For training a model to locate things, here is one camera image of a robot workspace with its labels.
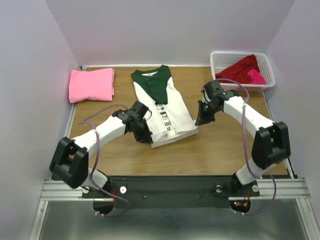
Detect white and green t-shirt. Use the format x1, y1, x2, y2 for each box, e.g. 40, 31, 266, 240
131, 65, 199, 148

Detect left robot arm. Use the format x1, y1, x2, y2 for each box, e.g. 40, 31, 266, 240
49, 101, 152, 197

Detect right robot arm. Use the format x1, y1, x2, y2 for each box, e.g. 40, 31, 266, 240
195, 80, 291, 195

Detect dark red t-shirt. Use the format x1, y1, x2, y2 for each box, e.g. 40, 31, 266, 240
215, 54, 260, 84

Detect white plastic basket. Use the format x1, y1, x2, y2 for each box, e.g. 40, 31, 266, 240
209, 50, 277, 93

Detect magenta t-shirt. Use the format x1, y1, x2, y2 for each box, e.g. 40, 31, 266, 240
247, 69, 266, 85

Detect folded pink t-shirt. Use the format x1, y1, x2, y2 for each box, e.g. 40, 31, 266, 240
68, 68, 115, 104

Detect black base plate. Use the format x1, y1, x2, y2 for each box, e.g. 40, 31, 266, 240
82, 174, 261, 210

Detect aluminium frame rail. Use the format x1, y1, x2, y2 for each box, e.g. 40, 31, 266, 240
40, 178, 311, 201

